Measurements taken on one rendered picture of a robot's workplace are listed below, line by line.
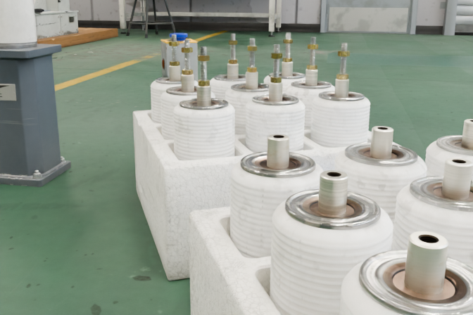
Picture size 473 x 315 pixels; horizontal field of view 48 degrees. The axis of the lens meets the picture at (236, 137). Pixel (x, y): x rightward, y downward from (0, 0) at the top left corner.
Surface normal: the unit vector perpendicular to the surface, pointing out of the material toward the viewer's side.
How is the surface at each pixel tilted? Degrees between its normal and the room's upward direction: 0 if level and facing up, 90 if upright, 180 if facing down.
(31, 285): 0
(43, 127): 90
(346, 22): 90
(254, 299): 0
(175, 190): 90
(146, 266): 0
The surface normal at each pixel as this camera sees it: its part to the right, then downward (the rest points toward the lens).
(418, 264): -0.63, 0.20
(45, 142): 0.98, 0.05
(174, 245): 0.29, 0.25
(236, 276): 0.00, -0.96
